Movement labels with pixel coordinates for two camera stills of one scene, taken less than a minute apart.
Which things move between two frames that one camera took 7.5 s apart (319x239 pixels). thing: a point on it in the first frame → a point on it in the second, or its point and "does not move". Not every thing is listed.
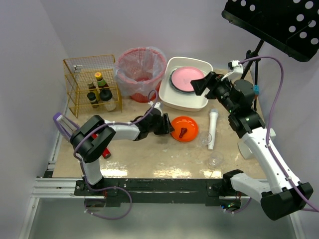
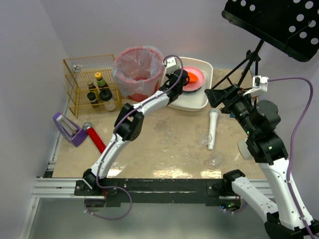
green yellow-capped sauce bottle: x=101 y=82 does not move
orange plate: x=180 y=122 → x=193 y=78
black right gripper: x=210 y=85 → x=231 y=98
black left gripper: x=163 y=124 → x=182 y=77
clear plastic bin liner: x=139 y=69 does not move
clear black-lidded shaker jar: x=105 y=95 does not move
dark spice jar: x=91 y=96 does not move
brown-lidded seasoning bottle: x=91 y=86 does not move
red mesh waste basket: x=141 y=70 does not move
